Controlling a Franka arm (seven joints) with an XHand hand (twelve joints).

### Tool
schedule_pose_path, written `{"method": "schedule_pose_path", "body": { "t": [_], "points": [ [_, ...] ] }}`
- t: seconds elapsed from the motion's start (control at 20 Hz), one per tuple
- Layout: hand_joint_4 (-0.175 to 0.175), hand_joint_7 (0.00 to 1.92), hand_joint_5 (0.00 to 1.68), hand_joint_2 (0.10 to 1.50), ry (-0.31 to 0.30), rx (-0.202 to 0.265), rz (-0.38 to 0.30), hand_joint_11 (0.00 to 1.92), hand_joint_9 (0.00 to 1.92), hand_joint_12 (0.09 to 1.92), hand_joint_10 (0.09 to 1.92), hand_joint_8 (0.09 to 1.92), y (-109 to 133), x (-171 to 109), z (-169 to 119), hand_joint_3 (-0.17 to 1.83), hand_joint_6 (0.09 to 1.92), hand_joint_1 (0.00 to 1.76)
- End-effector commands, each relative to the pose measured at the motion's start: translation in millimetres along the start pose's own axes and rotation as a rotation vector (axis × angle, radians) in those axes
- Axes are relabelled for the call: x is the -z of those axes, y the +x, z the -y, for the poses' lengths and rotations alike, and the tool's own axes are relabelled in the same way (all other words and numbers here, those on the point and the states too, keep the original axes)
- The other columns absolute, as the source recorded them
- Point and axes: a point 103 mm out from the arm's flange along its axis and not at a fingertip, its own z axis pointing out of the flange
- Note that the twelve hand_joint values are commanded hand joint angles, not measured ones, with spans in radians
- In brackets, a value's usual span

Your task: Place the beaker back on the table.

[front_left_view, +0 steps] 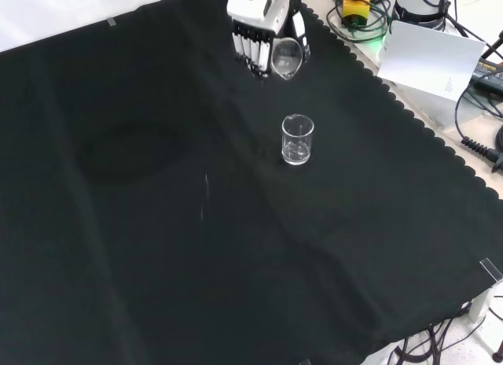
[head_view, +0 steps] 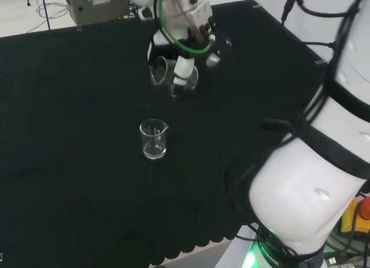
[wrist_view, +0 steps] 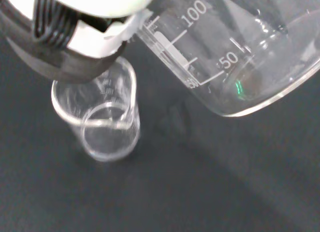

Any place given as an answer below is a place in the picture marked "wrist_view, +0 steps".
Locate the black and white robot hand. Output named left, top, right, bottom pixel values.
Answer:
left=0, top=0, right=157, bottom=83

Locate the black bench cloth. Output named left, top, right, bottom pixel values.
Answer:
left=0, top=0, right=320, bottom=232

